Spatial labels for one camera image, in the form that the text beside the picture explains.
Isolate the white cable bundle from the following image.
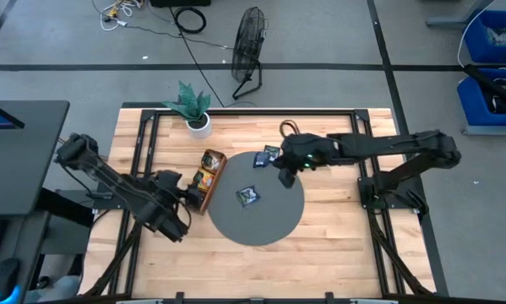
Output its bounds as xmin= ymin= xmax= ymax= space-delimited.
xmin=90 ymin=0 xmax=146 ymax=33

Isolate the hanging white cable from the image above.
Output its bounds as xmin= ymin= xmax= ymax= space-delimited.
xmin=456 ymin=8 xmax=486 ymax=68

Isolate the person's leg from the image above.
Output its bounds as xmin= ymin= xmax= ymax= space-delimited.
xmin=24 ymin=265 xmax=84 ymax=304

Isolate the black floor fan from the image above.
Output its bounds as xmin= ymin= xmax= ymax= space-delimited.
xmin=230 ymin=5 xmax=268 ymax=101

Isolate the dark blue green tea packet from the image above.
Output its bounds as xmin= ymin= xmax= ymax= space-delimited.
xmin=235 ymin=185 xmax=261 ymax=208

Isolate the blue plastic bin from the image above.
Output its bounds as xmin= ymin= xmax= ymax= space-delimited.
xmin=456 ymin=67 xmax=506 ymax=128
xmin=463 ymin=8 xmax=506 ymax=64

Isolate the white plant pot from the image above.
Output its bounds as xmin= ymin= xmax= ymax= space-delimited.
xmin=185 ymin=111 xmax=213 ymax=140

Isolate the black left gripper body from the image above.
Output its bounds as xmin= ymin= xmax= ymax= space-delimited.
xmin=142 ymin=170 xmax=193 ymax=244

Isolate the black box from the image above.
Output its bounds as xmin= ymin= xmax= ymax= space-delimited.
xmin=150 ymin=0 xmax=212 ymax=8

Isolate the black computer mouse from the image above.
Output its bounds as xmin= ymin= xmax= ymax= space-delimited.
xmin=0 ymin=257 xmax=22 ymax=303

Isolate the long black floor cable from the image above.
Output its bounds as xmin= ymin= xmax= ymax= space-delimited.
xmin=178 ymin=31 xmax=228 ymax=109

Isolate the green leafy plant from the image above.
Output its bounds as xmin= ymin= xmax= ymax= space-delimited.
xmin=162 ymin=79 xmax=212 ymax=124

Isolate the round grey woven placemat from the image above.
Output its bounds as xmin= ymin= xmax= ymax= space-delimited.
xmin=205 ymin=151 xmax=306 ymax=247

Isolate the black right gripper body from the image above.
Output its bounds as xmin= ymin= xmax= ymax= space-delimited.
xmin=280 ymin=133 xmax=340 ymax=171

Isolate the looped camera cable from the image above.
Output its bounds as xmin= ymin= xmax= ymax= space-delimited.
xmin=279 ymin=119 xmax=301 ymax=138

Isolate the wooden compartment box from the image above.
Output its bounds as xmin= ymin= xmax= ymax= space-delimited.
xmin=187 ymin=148 xmax=228 ymax=216

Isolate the orange black tea packet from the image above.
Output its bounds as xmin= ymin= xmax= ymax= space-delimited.
xmin=192 ymin=167 xmax=216 ymax=193

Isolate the black keyboard desk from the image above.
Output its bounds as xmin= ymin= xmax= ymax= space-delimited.
xmin=0 ymin=209 xmax=52 ymax=304

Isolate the black metal frame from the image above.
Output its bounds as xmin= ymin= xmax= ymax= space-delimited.
xmin=81 ymin=107 xmax=438 ymax=304

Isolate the black stand leg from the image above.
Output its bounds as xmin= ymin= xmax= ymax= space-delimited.
xmin=462 ymin=62 xmax=506 ymax=106

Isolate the coiled black cable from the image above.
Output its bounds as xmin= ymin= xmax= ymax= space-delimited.
xmin=170 ymin=6 xmax=208 ymax=35

